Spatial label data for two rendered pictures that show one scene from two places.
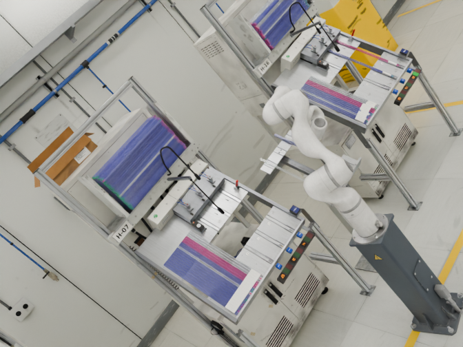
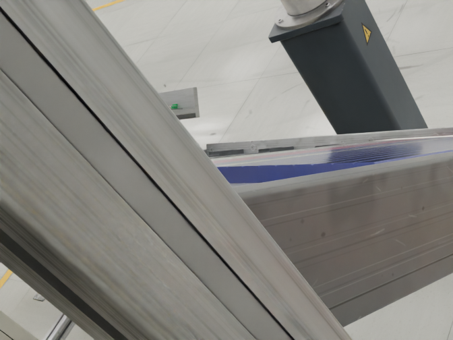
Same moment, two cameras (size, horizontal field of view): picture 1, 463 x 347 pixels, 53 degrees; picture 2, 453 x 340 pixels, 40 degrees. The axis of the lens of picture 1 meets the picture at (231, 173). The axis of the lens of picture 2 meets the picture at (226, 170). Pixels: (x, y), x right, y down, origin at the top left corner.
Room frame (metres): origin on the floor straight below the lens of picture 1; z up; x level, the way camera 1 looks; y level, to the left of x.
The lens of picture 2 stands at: (2.50, 0.87, 1.29)
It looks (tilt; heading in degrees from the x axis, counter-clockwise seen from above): 32 degrees down; 259
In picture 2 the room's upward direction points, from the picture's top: 38 degrees counter-clockwise
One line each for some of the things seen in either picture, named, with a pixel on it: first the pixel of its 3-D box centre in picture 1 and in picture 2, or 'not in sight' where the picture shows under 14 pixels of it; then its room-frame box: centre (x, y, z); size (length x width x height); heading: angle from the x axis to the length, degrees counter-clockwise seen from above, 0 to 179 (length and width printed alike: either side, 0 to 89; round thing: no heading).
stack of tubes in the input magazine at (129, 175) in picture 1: (140, 162); not in sight; (2.66, 0.34, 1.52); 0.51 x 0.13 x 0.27; 114
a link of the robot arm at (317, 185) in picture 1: (330, 190); not in sight; (1.88, -0.28, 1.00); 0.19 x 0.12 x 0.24; 68
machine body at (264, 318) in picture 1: (251, 291); not in sight; (2.75, 0.45, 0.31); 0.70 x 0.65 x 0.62; 114
